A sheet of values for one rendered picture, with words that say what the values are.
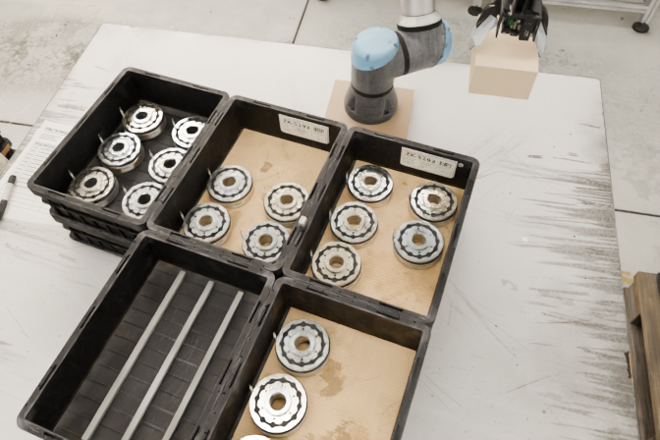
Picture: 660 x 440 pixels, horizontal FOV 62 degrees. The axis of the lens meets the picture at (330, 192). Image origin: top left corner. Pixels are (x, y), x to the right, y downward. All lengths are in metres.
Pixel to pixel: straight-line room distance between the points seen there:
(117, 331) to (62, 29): 2.40
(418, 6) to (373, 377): 0.88
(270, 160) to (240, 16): 1.89
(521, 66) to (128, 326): 0.93
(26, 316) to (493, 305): 1.06
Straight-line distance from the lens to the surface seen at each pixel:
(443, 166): 1.25
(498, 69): 1.15
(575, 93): 1.78
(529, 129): 1.64
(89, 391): 1.18
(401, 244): 1.16
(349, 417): 1.06
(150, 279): 1.23
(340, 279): 1.12
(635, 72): 3.07
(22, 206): 1.63
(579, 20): 3.27
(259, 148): 1.36
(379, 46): 1.42
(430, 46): 1.47
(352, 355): 1.09
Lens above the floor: 1.87
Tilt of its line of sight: 55 degrees down
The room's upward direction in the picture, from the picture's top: 3 degrees counter-clockwise
